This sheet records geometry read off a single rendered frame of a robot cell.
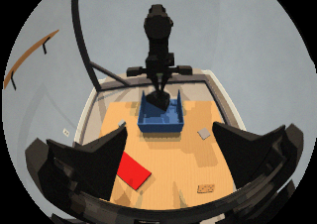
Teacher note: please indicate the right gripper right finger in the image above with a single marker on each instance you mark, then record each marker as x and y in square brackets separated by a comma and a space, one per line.
[243, 151]

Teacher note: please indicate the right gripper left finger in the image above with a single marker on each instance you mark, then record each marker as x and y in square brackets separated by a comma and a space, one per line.
[96, 162]

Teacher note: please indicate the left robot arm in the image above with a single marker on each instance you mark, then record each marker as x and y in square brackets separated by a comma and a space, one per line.
[158, 31]

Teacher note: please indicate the red rectangular block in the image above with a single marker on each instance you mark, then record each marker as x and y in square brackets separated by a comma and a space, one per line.
[132, 172]

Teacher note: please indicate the blue open tray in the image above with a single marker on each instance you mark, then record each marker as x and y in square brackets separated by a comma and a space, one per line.
[154, 120]

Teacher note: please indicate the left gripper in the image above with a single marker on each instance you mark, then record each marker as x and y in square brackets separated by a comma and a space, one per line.
[184, 70]

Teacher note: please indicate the small grey flat square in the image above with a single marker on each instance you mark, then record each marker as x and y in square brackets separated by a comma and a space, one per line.
[204, 133]

